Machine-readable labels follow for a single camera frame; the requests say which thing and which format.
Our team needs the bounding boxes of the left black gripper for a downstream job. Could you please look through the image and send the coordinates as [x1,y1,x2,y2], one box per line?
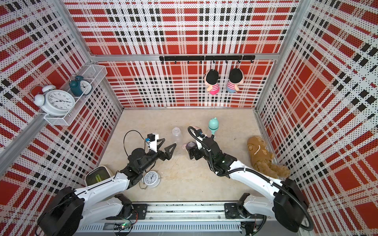
[139,138,176,173]

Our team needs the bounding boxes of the clear baby bottle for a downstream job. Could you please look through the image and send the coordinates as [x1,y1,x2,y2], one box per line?
[172,127,182,146]
[211,130,216,139]

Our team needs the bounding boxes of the mint green bottle cap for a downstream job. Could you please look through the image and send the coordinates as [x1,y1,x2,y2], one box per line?
[208,118,219,132]

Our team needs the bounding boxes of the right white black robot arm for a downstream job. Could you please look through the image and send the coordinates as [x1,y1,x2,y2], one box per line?
[186,137,315,233]

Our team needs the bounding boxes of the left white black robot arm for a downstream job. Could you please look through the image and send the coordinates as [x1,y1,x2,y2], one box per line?
[37,134,177,236]

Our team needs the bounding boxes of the small white alarm clock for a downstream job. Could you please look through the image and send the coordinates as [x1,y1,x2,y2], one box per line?
[141,171,161,189]

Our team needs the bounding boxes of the brown plush toy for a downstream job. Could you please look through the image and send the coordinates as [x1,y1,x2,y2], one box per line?
[247,136,290,179]

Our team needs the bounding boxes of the plush doll pink pants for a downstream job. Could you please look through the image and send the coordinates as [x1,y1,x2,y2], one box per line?
[204,69,220,95]

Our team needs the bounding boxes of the plush doll blue pants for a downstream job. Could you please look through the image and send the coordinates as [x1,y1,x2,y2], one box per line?
[226,68,245,93]

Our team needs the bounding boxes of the teal alarm clock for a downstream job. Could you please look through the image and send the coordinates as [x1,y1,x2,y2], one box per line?
[69,75,93,97]

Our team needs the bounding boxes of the large white alarm clock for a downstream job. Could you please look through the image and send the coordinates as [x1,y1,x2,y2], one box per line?
[32,85,75,117]

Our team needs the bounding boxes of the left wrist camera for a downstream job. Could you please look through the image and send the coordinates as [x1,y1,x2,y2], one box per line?
[145,133,159,152]

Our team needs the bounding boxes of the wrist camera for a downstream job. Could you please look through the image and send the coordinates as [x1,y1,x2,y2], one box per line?
[145,133,159,152]
[195,129,206,149]

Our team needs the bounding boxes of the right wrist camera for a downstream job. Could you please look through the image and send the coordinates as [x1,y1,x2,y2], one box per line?
[195,129,206,149]

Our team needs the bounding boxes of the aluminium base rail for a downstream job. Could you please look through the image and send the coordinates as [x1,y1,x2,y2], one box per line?
[63,201,308,234]

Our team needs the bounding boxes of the white wire shelf basket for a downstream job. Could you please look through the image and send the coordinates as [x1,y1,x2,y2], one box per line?
[33,65,107,126]

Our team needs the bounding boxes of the black hook rail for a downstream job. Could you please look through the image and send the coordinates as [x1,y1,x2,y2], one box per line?
[159,55,256,63]

